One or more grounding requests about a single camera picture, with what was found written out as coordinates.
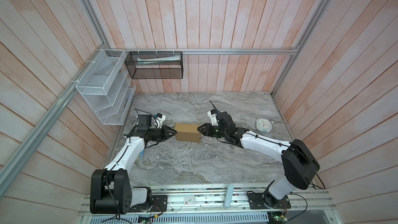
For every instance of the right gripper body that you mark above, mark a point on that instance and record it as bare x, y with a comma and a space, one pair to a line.
218, 132

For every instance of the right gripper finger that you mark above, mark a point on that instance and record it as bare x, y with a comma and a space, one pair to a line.
207, 133
205, 127

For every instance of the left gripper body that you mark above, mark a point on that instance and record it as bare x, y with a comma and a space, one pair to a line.
158, 134

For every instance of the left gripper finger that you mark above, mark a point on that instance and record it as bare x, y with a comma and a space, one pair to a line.
169, 131
168, 136

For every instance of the brown cardboard box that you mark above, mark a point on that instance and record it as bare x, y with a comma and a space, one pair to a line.
188, 133

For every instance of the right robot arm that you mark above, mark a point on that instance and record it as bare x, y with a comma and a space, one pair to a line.
300, 166

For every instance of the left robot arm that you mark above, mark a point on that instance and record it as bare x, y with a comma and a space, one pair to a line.
111, 191

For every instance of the coloured marker pack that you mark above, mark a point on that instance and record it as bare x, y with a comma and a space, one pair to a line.
141, 155

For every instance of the white round clock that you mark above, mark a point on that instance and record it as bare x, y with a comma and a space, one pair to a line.
263, 125

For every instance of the white label tag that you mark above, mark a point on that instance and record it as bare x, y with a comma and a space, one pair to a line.
189, 200

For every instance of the black mesh basket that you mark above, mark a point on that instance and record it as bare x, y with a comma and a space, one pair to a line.
153, 71

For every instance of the paper sheet in basket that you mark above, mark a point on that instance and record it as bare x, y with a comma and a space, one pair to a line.
159, 60

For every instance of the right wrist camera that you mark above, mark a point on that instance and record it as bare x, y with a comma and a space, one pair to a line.
212, 114

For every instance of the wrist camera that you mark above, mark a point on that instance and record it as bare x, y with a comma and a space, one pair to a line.
212, 114
158, 120

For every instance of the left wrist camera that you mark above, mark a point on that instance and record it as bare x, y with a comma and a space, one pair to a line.
158, 120

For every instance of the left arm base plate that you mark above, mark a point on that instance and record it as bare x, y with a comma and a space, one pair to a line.
143, 200

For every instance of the aluminium front rail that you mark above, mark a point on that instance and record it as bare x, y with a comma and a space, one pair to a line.
210, 198

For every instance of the white wire mesh shelf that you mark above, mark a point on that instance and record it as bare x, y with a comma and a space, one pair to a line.
106, 88

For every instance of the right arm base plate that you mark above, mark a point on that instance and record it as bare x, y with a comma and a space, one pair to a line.
266, 201

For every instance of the aluminium wall frame bar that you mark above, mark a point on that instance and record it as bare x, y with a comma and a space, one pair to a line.
221, 51

